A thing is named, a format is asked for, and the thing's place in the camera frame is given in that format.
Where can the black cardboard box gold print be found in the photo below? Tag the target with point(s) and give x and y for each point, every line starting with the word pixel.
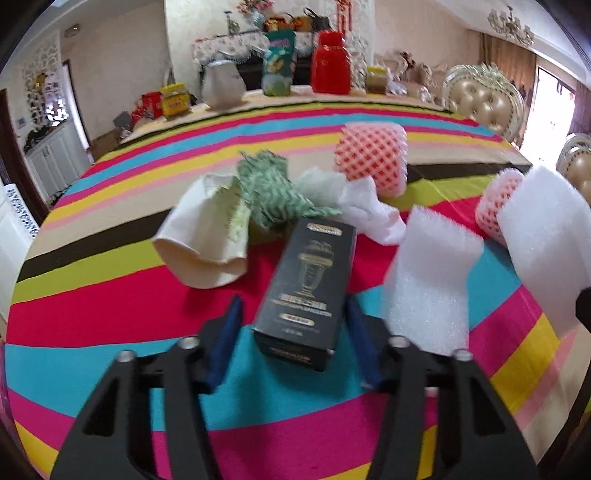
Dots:
pixel 304 295

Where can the low white cabinet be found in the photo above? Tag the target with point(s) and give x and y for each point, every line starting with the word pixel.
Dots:
pixel 55 161

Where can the white ceramic jar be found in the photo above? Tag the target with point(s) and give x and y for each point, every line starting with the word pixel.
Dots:
pixel 223 85

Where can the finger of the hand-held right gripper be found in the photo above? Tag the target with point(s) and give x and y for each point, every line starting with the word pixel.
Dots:
pixel 585 307

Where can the white carved stand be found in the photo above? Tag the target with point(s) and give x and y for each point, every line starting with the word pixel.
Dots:
pixel 21 212

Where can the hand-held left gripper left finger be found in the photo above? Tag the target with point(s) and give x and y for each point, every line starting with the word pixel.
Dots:
pixel 226 341

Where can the white lattice screen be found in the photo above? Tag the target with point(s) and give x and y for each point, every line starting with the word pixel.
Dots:
pixel 41 83
pixel 360 46

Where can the cream paper bag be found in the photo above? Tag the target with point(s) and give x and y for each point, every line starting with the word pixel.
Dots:
pixel 198 235

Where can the red thermos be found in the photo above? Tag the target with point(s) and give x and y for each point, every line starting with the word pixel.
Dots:
pixel 330 64

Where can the yellow lid glass jar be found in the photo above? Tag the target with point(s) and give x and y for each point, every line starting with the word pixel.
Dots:
pixel 377 81
pixel 175 100

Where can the pink foam fruit net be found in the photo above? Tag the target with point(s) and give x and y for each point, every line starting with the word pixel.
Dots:
pixel 369 157
pixel 496 210

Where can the white foam sheet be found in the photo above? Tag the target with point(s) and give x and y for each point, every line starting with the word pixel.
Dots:
pixel 429 286
pixel 540 240

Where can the red Chinese knot ornament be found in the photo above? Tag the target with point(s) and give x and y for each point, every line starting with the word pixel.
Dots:
pixel 341 14

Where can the blue white vase with flowers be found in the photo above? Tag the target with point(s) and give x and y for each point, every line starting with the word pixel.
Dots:
pixel 256 11

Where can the grey paper bag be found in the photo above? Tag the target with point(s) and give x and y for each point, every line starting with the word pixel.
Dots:
pixel 123 121

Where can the black handbag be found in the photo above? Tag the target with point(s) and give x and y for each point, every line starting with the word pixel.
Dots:
pixel 323 21

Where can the floral lace piano cover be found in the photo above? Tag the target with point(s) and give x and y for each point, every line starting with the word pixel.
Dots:
pixel 231 46

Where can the chandelier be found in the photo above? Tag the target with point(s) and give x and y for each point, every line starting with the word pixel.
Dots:
pixel 510 25

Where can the red gift box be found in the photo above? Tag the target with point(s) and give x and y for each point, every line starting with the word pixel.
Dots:
pixel 151 105

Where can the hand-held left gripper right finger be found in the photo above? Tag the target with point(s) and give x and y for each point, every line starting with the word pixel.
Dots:
pixel 364 346

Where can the ornate beige leather chair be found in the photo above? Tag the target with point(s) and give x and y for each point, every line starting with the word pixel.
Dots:
pixel 485 104
pixel 577 170

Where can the green patterned paper bag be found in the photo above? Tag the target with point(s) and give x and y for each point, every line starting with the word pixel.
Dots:
pixel 268 194

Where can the striped multicolour tablecloth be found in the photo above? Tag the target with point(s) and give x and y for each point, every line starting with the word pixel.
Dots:
pixel 138 323

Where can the brown curtain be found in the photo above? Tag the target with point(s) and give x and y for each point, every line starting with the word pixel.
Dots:
pixel 508 60

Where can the green snack bag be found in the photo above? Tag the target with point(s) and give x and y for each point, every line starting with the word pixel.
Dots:
pixel 278 64

